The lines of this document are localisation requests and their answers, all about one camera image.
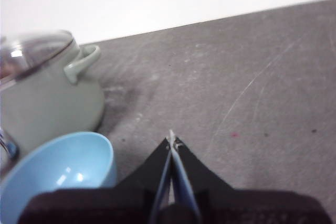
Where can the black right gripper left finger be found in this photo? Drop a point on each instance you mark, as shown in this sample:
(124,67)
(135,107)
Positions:
(126,197)

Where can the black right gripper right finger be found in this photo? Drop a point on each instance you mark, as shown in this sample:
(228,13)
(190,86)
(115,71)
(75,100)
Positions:
(231,205)

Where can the pale green electric steamer pot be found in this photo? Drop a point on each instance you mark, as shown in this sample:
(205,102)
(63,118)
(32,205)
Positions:
(57,103)

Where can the blue ribbed bowl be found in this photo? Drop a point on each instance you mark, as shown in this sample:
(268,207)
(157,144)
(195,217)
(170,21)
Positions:
(65,161)

